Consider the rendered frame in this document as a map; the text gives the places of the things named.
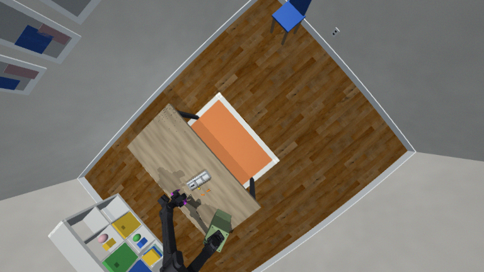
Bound grey three-compartment bin rack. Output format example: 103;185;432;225
186;170;211;190

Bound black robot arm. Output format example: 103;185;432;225
158;193;224;272

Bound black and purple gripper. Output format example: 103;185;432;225
171;190;187;207

